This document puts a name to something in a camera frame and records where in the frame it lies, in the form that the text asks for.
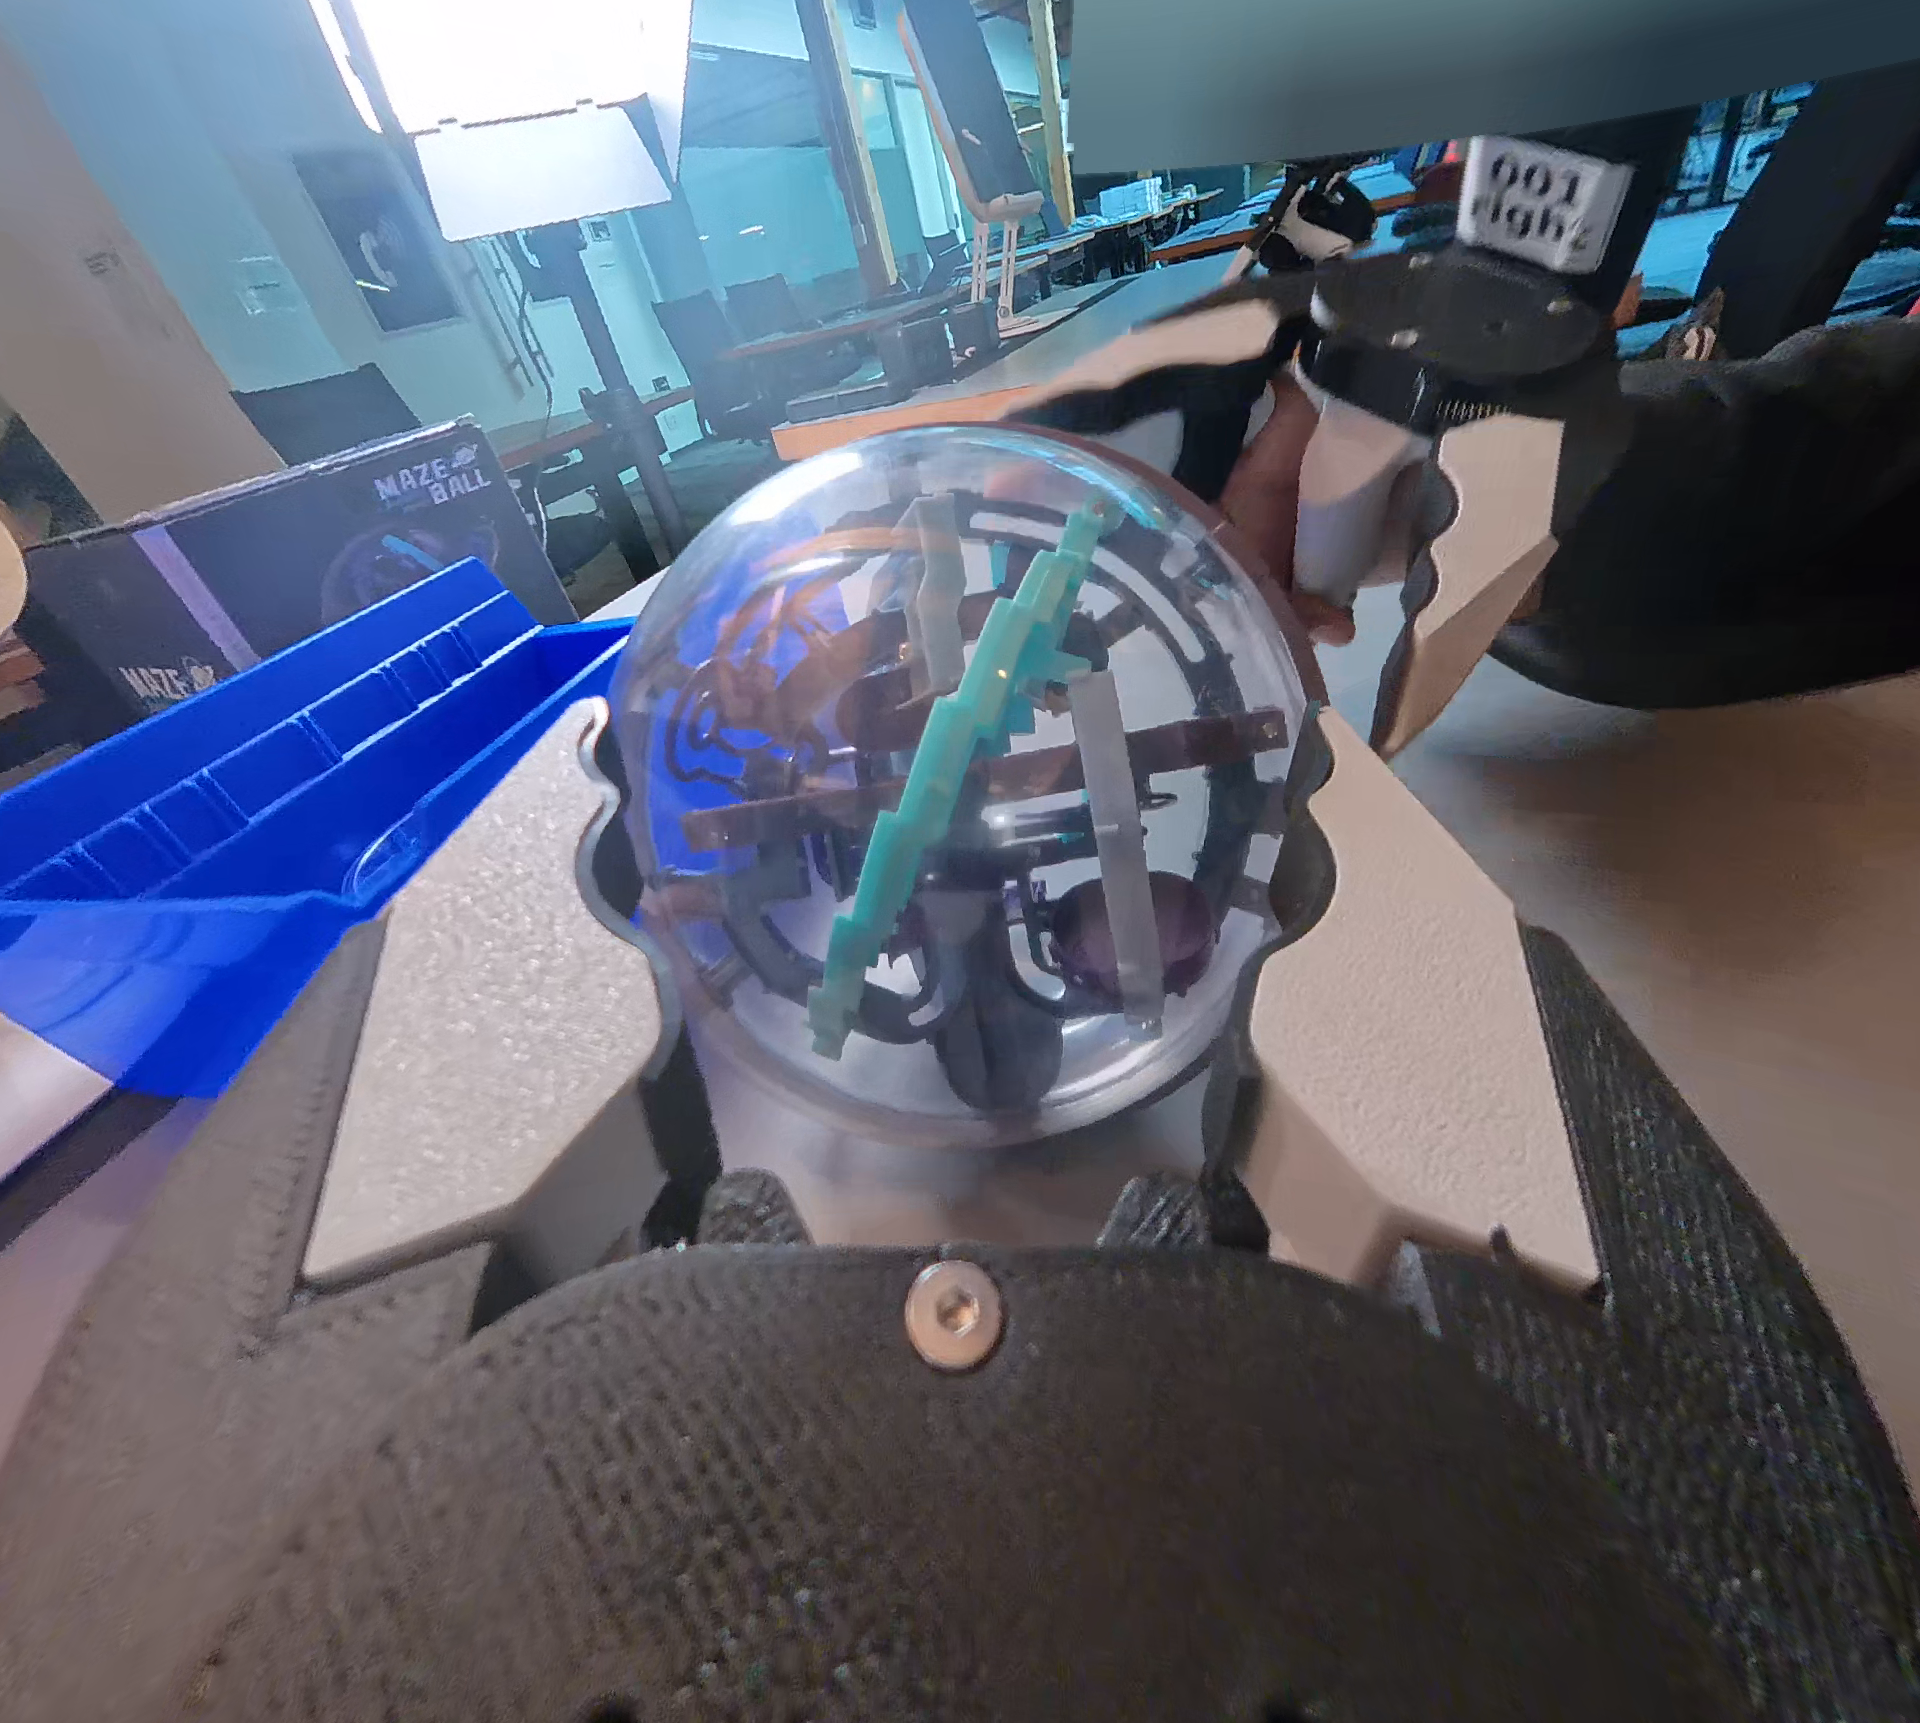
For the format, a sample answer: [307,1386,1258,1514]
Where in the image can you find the maze ball box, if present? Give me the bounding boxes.
[15,420,578,750]

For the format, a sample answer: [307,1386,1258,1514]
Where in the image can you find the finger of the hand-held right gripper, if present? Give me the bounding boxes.
[774,295,1297,502]
[1365,440,1568,760]

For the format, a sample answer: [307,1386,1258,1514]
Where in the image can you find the clear maze ball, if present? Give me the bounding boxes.
[586,426,1332,1146]

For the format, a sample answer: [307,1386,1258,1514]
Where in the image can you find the person's right forearm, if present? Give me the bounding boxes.
[1491,321,1920,712]

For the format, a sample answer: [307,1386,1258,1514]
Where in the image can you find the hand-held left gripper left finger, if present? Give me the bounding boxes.
[299,720,685,1290]

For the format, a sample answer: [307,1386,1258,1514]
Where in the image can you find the blue plastic tray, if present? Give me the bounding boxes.
[0,554,637,1102]

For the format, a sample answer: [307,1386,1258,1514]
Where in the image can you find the person's right hand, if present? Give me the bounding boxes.
[1210,384,1358,646]

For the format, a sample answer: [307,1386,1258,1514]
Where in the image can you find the wooden edged desk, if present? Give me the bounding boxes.
[774,285,1262,466]

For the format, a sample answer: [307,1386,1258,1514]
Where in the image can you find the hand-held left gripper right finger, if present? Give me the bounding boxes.
[1210,720,1608,1296]

